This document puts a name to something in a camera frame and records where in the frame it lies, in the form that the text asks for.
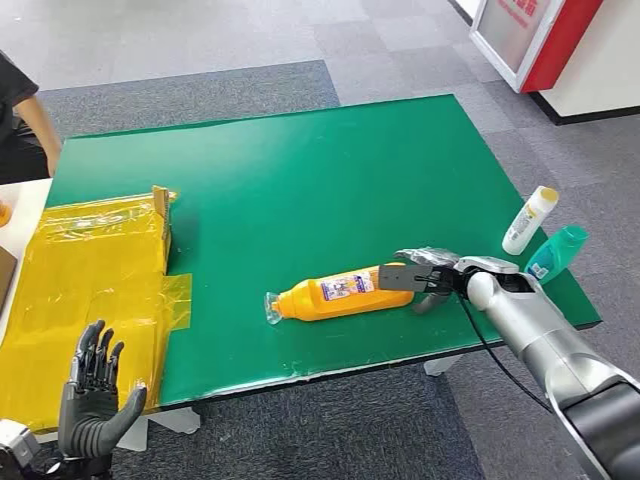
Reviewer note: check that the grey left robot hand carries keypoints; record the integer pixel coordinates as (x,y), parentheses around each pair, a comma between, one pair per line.
(90,417)

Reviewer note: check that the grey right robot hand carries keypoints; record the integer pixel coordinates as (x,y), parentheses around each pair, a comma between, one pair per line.
(404,278)

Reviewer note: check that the orange bottle with clear cap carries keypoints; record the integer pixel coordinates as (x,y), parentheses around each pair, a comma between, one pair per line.
(345,298)

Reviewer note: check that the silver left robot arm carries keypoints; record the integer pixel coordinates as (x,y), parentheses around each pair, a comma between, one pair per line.
(17,447)

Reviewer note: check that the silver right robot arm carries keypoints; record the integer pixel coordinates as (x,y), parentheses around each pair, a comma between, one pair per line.
(540,331)

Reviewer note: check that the person's forearm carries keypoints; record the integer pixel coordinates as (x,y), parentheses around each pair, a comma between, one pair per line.
(42,129)

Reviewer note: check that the white bottle with yellow cap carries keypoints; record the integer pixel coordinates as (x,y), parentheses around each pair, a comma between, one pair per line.
(527,222)

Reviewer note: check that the teal bottle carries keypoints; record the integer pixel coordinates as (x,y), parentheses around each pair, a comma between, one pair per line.
(555,255)

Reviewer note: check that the white table foot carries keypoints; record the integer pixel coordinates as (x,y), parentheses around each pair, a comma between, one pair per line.
(164,422)
(442,364)

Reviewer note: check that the green table mat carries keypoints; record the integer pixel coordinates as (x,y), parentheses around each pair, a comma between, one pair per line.
(324,199)

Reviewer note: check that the yellow taped cardboard box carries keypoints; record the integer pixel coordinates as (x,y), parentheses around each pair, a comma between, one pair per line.
(84,278)

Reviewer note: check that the brown flat board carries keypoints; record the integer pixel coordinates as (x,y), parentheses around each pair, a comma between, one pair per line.
(6,278)

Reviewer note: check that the white side table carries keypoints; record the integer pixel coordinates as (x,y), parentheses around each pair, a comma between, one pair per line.
(25,218)

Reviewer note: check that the small orange object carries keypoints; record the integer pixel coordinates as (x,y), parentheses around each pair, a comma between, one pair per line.
(4,215)

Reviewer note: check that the red and white kiosk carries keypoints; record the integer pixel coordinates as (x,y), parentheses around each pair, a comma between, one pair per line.
(564,46)

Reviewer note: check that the person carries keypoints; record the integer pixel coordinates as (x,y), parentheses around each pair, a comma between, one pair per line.
(12,93)

